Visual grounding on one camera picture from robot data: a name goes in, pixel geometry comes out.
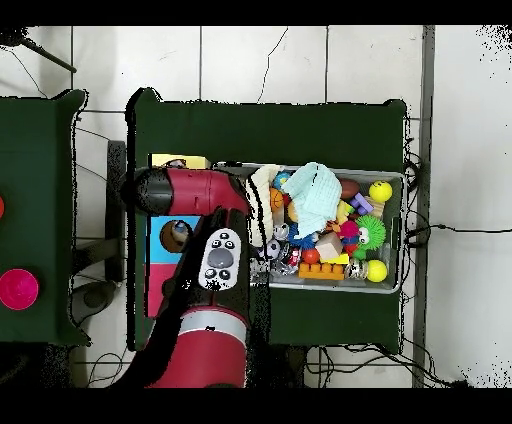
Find cream waffle cloth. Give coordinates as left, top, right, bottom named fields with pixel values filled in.
left=246, top=163, right=283, bottom=248

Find mint waffle cloth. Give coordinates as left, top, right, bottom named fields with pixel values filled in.
left=279, top=161, right=343, bottom=237

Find wooden box with three holes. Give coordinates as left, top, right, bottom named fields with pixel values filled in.
left=143, top=153, right=213, bottom=319

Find shallow clear mesh bin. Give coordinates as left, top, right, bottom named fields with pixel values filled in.
left=211, top=162, right=405, bottom=295

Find small soccer ball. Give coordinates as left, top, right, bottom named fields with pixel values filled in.
left=260, top=238, right=283, bottom=261

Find orange toy brick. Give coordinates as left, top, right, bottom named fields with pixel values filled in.
left=297, top=262, right=347, bottom=281

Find red spiky ball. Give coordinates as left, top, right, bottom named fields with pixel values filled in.
left=335, top=219, right=360, bottom=241

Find purple toy block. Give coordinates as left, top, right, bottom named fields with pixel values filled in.
left=347, top=191, right=374, bottom=216

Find crushed silver drink can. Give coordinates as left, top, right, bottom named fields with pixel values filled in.
left=343, top=257, right=369, bottom=281

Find green spiky ball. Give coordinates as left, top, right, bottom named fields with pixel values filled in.
left=353, top=214, right=388, bottom=259

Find yellow ball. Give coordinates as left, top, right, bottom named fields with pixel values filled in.
left=369, top=180, right=393, bottom=203
left=365, top=259, right=389, bottom=283

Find grey round base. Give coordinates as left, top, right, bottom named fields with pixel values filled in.
left=71, top=279, right=118, bottom=325

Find green cloth side table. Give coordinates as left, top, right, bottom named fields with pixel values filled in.
left=0, top=89, right=89, bottom=347

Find pink round disc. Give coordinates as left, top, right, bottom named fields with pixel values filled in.
left=0, top=268, right=40, bottom=312

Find black stand pole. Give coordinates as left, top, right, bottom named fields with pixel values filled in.
left=0, top=27, right=79, bottom=75

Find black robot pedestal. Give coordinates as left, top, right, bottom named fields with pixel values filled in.
left=267, top=345, right=309, bottom=389

